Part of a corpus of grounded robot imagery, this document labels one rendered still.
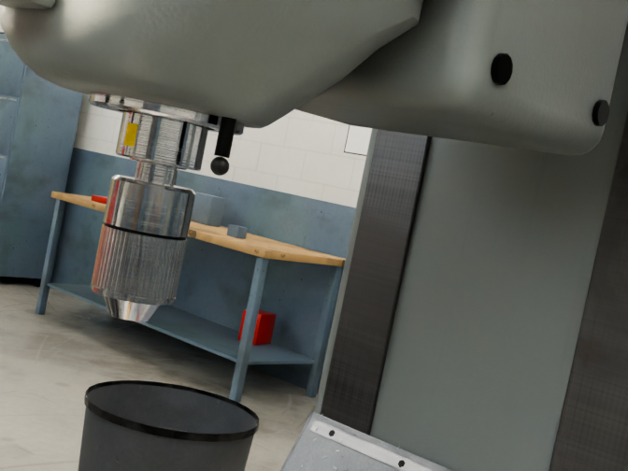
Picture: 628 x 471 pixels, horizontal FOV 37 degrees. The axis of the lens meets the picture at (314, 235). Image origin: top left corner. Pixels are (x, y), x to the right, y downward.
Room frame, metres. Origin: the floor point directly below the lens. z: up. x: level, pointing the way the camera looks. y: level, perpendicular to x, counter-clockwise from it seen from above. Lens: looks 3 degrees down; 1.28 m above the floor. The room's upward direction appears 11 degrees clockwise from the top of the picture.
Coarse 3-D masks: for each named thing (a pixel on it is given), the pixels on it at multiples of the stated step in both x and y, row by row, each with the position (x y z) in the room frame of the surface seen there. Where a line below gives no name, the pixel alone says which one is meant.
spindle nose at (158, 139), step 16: (128, 112) 0.50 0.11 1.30; (144, 128) 0.49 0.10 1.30; (160, 128) 0.49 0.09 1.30; (176, 128) 0.49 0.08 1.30; (192, 128) 0.50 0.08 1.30; (208, 128) 0.52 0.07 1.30; (144, 144) 0.49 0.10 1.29; (160, 144) 0.49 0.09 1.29; (176, 144) 0.50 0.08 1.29; (192, 144) 0.50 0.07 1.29; (144, 160) 0.49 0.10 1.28; (160, 160) 0.49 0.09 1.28; (176, 160) 0.50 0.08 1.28; (192, 160) 0.50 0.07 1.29
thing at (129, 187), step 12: (120, 180) 0.50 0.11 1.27; (132, 180) 0.50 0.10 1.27; (120, 192) 0.50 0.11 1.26; (132, 192) 0.49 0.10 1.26; (144, 192) 0.49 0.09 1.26; (156, 192) 0.49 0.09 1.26; (168, 192) 0.50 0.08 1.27; (180, 192) 0.50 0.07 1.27; (192, 192) 0.51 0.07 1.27; (168, 204) 0.50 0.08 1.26; (180, 204) 0.50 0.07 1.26; (192, 204) 0.51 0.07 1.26
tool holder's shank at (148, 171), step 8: (136, 160) 0.50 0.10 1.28; (136, 168) 0.51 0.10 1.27; (144, 168) 0.51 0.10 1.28; (152, 168) 0.50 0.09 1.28; (160, 168) 0.51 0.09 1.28; (168, 168) 0.51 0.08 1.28; (176, 168) 0.51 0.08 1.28; (184, 168) 0.51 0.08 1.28; (136, 176) 0.51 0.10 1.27; (144, 176) 0.51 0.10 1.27; (152, 176) 0.50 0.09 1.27; (160, 176) 0.51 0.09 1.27; (168, 176) 0.51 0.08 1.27; (176, 176) 0.51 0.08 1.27; (168, 184) 0.51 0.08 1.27
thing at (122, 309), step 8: (104, 296) 0.51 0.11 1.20; (112, 304) 0.50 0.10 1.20; (120, 304) 0.50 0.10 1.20; (128, 304) 0.50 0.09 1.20; (136, 304) 0.50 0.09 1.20; (144, 304) 0.50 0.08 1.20; (112, 312) 0.51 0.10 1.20; (120, 312) 0.50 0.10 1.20; (128, 312) 0.50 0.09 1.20; (136, 312) 0.50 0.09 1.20; (144, 312) 0.51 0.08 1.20; (152, 312) 0.51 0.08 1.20; (128, 320) 0.51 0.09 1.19; (136, 320) 0.51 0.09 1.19; (144, 320) 0.51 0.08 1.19
